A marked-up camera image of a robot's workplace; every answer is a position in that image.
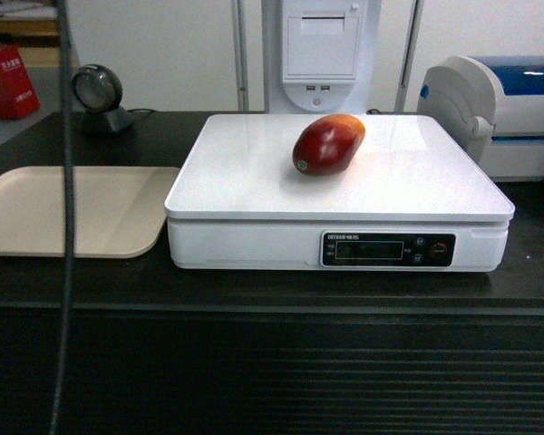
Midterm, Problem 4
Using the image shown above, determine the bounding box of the red box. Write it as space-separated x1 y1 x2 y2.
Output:
0 44 40 121

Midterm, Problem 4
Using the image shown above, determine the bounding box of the dark red mango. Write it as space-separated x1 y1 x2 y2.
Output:
292 114 366 177

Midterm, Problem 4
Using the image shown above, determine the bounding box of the beige plastic tray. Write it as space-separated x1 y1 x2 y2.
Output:
0 166 179 258

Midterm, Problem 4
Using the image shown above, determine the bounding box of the black barcode scanner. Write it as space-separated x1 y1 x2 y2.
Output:
72 64 134 137

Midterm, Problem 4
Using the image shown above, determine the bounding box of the black checkout counter cabinet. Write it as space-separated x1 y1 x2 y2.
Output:
0 111 544 434

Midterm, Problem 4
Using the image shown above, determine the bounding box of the white electronic scale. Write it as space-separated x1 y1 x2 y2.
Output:
164 114 515 272

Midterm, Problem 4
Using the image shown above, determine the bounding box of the black hanging cable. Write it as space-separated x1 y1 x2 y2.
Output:
48 0 76 435

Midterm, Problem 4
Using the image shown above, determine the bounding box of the white receipt printer terminal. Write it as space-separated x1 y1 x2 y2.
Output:
261 0 382 114

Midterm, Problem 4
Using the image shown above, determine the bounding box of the white blue label printer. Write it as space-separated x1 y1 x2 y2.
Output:
417 55 544 181

